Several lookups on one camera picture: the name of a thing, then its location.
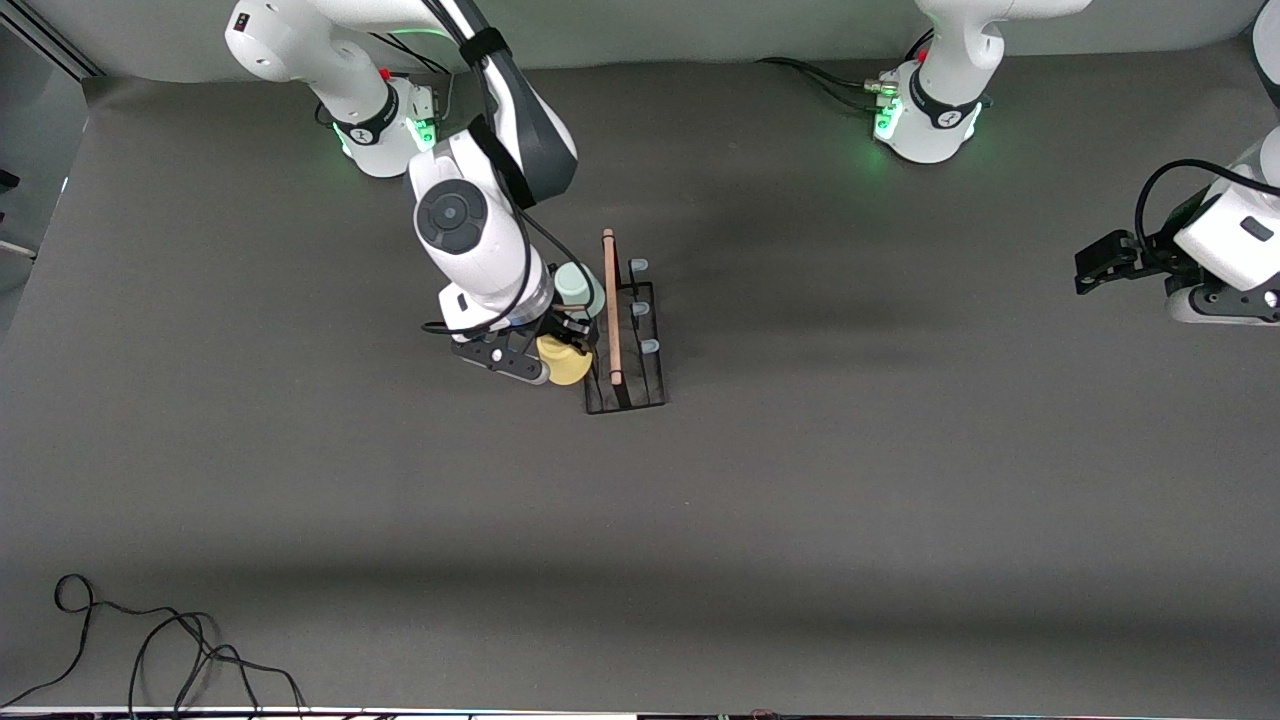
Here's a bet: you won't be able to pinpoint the thin black loose cable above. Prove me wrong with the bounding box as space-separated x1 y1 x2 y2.
128 612 307 717
0 574 216 709

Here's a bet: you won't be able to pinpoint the black wire cup holder rack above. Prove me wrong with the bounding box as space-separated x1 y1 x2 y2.
583 228 669 416

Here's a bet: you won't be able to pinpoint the yellow plastic cup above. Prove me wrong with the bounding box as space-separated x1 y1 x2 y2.
536 334 594 387

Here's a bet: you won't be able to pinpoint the dark grey table sheet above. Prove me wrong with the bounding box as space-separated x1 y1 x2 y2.
0 33 1280 713

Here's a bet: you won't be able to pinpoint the black base cables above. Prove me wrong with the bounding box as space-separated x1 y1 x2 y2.
370 30 456 129
755 28 936 113

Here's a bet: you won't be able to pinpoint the black right base cables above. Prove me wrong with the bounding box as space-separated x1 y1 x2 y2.
370 30 456 129

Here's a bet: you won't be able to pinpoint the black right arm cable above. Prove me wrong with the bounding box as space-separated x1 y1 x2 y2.
420 0 603 336

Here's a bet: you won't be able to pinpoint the aluminium frame rail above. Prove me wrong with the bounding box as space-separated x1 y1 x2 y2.
0 0 103 81

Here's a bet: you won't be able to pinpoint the pale green plastic cup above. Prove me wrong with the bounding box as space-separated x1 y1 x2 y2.
553 261 607 313

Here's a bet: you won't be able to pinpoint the black left base cables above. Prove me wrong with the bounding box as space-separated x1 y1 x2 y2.
755 28 936 113

